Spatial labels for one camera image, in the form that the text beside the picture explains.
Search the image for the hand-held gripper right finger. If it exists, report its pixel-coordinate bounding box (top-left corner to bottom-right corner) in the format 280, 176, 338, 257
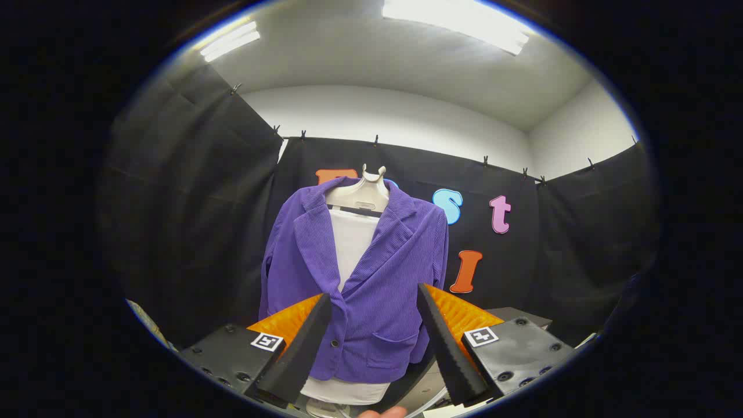
417, 283, 576, 406

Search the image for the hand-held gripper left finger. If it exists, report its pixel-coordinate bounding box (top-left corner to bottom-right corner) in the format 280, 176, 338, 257
179, 293, 333, 407

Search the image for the purple corduroy jacket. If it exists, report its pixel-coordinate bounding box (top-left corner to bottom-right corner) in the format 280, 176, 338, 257
258, 176, 450, 384

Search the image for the grey cabinet with drawers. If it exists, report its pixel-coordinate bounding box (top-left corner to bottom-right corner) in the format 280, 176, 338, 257
485, 307, 553, 331

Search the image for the white fabric mannequin torso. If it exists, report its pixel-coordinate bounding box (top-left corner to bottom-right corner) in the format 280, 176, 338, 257
301, 208, 391, 405

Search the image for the cream plastic hanger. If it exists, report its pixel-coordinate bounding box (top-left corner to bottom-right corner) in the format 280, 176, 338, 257
325, 164, 391, 214

